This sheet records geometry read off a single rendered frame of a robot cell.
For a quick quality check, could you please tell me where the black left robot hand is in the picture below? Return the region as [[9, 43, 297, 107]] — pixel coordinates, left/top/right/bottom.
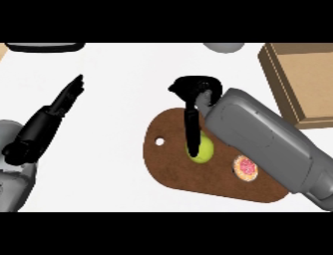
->
[[0, 74, 86, 166]]

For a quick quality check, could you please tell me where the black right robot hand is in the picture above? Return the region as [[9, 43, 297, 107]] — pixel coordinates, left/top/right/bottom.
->
[[165, 75, 223, 159]]

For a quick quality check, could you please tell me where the brown wooden cutting board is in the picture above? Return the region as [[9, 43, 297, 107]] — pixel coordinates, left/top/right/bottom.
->
[[142, 107, 291, 204]]

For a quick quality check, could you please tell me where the cardboard box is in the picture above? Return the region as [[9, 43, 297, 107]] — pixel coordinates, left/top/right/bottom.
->
[[256, 42, 333, 130]]

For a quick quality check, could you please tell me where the grey round object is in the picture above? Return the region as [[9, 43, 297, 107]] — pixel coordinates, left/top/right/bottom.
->
[[201, 42, 247, 54]]

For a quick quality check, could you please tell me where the pink grapefruit half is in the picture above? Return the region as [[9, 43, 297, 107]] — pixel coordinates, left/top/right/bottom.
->
[[230, 154, 260, 182]]

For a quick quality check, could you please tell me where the black flat appliance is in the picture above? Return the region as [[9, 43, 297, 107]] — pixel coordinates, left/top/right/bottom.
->
[[3, 42, 87, 53]]

